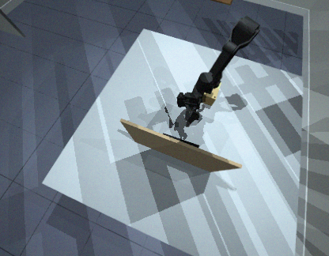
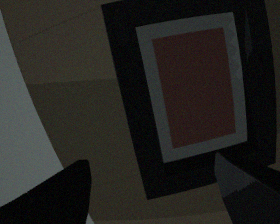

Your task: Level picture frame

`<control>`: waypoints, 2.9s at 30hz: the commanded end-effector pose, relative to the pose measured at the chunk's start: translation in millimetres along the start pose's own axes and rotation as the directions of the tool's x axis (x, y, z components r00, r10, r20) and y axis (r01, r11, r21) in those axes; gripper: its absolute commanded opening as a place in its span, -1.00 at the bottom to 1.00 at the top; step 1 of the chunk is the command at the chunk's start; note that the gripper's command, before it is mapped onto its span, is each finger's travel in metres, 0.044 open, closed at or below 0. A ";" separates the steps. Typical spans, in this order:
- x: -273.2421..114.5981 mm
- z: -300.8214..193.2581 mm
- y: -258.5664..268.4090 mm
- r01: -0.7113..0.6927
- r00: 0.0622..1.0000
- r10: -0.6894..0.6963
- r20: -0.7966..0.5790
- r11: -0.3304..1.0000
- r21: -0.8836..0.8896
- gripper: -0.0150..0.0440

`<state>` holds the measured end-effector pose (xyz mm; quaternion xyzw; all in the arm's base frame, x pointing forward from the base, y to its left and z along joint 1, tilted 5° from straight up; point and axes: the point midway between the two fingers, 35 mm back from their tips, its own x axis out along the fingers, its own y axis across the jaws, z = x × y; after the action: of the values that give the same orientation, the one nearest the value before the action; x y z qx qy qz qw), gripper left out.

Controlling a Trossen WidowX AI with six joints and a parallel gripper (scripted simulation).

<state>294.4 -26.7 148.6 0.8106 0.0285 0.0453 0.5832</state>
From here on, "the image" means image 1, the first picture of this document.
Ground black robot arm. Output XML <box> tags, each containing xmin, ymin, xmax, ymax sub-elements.
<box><xmin>176</xmin><ymin>16</ymin><xmax>260</xmax><ymax>107</ymax></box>

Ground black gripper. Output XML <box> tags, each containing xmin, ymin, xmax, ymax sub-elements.
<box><xmin>183</xmin><ymin>92</ymin><xmax>203</xmax><ymax>126</ymax></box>

